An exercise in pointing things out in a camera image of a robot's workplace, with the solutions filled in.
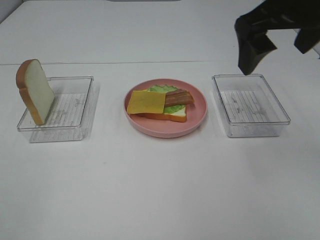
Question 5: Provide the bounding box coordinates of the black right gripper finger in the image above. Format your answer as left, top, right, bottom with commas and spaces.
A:
236, 29, 277, 75
294, 26, 320, 54

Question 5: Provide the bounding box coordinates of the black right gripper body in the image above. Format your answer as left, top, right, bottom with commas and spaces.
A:
234, 0, 320, 34

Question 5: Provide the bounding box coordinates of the green lettuce leaf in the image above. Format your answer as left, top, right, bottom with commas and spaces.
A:
146, 84, 187, 114

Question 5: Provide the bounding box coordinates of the bread slice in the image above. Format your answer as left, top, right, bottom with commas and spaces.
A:
16, 59, 55, 125
134, 107, 187, 123

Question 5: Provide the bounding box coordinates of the yellow cheese slice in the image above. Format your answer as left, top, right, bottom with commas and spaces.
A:
126, 90, 166, 114

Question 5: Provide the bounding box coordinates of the clear ingredients container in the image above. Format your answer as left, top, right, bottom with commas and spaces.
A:
212, 74, 291, 138

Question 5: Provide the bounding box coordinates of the pink round plate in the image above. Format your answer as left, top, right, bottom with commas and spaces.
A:
123, 78, 208, 138

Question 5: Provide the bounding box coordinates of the clear bread container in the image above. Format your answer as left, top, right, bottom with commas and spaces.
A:
17, 76, 100, 143

